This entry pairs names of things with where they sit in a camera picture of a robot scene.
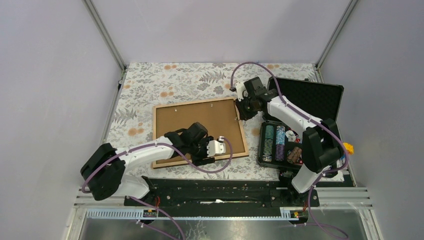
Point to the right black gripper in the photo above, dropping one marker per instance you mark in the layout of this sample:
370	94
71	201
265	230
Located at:
243	115

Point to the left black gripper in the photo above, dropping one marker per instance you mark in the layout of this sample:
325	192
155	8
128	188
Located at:
203	159

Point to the black picture frame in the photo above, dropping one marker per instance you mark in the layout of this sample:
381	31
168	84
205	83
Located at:
219	116

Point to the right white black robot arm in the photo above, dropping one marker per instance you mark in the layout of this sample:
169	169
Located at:
320	139

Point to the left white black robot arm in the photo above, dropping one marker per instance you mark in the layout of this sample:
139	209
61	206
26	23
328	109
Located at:
106	175

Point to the black poker chip case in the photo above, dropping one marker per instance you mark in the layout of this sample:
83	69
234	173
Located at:
280	147

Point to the floral table mat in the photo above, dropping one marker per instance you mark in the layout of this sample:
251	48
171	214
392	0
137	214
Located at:
147	85

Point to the yellow blue tape dispenser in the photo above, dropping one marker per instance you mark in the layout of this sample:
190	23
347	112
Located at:
349	150

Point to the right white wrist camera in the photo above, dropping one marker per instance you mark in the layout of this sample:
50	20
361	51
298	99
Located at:
240	90

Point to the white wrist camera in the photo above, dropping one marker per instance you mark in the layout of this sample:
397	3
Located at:
216	147
240	90

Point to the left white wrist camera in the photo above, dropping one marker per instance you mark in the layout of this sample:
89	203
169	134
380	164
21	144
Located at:
216	147

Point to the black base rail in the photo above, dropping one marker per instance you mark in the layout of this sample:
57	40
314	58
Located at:
227	194

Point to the grey slotted cable duct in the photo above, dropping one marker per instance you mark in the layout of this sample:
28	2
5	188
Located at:
204	212

